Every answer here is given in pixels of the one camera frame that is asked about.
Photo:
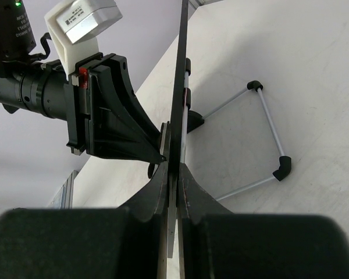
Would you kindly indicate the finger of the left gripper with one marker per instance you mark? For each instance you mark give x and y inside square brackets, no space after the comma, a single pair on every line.
[119,127]

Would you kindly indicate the white whiteboard black frame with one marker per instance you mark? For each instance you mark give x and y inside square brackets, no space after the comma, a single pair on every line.
[176,123]

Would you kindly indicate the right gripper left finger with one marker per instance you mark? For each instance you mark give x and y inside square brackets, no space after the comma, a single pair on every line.
[124,242]

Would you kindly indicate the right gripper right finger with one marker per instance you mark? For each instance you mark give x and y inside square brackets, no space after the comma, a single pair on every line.
[216,243]

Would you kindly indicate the left aluminium corner post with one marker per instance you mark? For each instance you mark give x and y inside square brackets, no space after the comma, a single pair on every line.
[64,197]

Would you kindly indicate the whiteboard wire stand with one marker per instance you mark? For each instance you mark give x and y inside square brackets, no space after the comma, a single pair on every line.
[237,147]

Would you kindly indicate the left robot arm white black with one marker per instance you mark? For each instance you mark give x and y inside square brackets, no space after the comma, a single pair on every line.
[28,80]

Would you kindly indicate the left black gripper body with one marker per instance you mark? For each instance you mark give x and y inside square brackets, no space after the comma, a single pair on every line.
[78,107]

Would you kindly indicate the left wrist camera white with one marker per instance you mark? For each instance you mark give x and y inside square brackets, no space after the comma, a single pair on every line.
[74,25]

